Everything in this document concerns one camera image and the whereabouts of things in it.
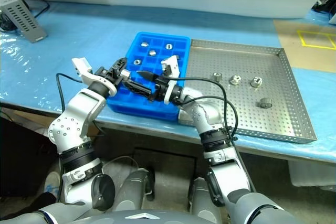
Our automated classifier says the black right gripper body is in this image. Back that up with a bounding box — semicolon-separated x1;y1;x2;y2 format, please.
149;75;171;103

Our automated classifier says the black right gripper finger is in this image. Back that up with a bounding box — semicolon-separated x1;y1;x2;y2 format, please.
122;80;155;100
136;70;159;82

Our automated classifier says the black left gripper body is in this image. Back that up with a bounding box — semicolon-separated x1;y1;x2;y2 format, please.
94;66;122;86

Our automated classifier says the blue compartment tray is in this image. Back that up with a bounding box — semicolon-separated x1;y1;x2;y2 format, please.
106;31;192;123

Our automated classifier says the perforated steel tray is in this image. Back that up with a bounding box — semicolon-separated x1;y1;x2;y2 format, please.
178;38;318;145

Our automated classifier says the blue plastic table cover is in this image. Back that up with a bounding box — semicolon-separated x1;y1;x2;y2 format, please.
0;1;336;162

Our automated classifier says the grey vented device box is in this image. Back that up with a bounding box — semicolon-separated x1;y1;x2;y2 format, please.
0;0;48;44

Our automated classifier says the grey robot left leg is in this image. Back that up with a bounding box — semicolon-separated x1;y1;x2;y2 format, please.
114;167;156;212

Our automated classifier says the grey robot leg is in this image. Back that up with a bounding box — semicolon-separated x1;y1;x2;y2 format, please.
188;176;224;220
114;167;156;212

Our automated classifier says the grey robot right leg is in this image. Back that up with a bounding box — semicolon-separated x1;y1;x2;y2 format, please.
188;176;224;220

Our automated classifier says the white and blue shoe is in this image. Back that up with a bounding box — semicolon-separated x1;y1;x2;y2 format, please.
43;171;61;199

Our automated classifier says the grey robot torso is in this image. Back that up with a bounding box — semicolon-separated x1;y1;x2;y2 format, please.
0;202;302;224

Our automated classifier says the yellow tape square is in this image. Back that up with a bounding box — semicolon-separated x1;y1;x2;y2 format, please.
297;29;336;51

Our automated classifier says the brown cardboard sheet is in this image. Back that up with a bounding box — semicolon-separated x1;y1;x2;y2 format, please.
272;18;336;68

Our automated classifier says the white plastic bin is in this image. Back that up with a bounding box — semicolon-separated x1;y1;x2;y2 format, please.
288;158;336;191

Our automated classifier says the black equipment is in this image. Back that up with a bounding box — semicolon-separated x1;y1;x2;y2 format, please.
311;0;336;23

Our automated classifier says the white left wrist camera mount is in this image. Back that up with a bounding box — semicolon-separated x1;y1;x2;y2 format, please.
71;57;118;97

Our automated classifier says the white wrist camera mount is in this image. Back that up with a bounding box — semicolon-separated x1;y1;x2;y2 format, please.
71;57;118;97
160;55;184;104

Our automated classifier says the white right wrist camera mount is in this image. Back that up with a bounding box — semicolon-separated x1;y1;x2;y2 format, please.
160;55;184;104

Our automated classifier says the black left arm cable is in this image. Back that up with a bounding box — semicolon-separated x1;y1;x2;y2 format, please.
55;73;85;116

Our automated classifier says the thin white cable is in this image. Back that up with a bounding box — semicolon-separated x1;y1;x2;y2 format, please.
104;155;140;174

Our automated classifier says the black device cable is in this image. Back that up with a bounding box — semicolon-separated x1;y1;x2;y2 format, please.
20;0;50;19

